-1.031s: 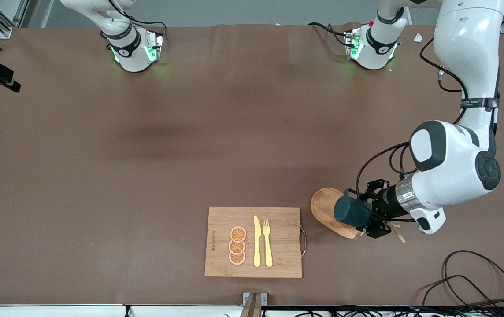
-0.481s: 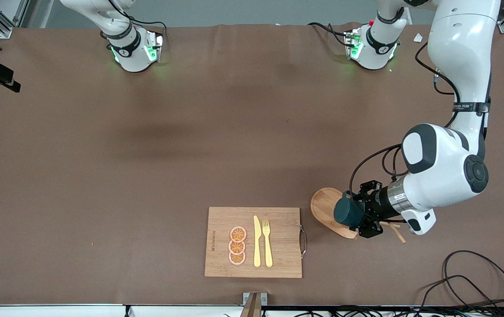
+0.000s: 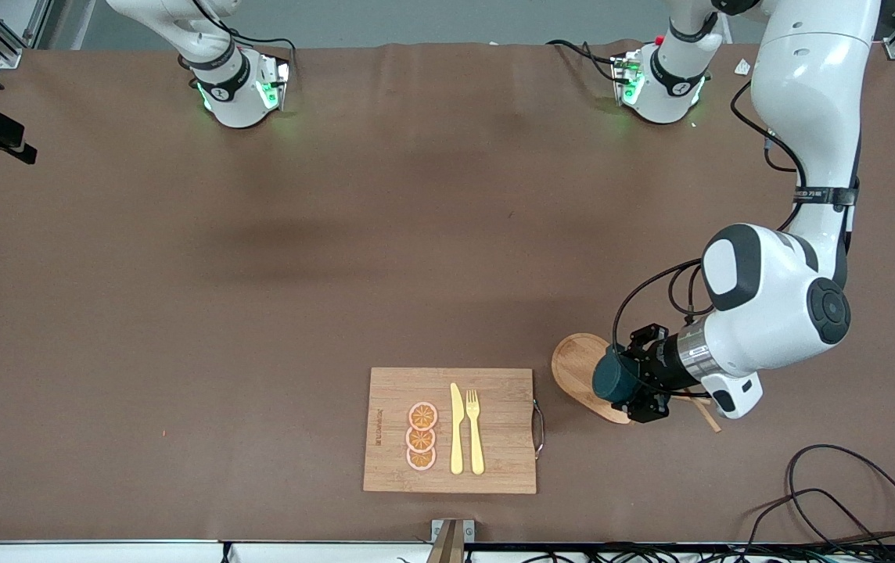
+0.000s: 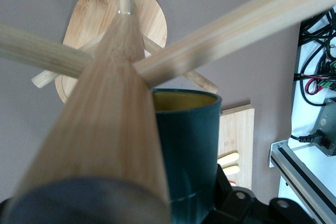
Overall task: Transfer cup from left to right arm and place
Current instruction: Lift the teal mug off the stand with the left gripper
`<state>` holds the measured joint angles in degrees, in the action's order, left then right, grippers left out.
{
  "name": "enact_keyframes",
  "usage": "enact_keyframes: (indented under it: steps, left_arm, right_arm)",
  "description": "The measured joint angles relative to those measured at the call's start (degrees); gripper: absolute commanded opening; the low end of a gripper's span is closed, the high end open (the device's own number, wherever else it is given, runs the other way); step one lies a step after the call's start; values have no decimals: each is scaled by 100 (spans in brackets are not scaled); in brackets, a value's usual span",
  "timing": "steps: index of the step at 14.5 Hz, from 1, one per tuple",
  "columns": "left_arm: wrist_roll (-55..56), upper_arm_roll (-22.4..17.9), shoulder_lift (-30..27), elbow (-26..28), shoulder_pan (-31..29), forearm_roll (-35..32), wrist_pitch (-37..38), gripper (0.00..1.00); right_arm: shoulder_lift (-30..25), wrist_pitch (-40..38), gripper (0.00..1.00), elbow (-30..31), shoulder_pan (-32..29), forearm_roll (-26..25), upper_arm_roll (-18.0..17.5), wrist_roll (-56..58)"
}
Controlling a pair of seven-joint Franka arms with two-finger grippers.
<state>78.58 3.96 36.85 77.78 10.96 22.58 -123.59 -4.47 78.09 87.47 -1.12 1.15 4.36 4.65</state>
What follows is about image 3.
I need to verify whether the dark green ribbed cup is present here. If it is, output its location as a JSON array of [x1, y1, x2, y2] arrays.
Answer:
[[592, 346, 645, 405]]

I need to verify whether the wooden mug tree stand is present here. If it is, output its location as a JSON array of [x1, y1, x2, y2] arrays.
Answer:
[[551, 332, 722, 433]]

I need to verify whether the yellow plastic fork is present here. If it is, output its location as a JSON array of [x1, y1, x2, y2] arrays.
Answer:
[[465, 389, 486, 476]]

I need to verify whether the yellow plastic knife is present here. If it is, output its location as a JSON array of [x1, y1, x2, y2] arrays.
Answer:
[[450, 382, 465, 475]]

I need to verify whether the black cable bundle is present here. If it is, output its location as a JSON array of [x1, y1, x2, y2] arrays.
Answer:
[[487, 542, 895, 563]]

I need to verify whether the black looped cable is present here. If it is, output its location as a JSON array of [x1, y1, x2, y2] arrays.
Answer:
[[786, 444, 895, 548], [745, 489, 894, 552]]

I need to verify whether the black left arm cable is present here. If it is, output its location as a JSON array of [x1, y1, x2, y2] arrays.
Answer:
[[612, 78, 800, 392]]

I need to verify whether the metal bracket with wooden strip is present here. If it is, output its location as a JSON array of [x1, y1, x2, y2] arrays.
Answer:
[[430, 518, 476, 563]]

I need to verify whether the black base power cable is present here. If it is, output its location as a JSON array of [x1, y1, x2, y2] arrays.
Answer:
[[546, 39, 620, 79], [193, 0, 297, 75]]

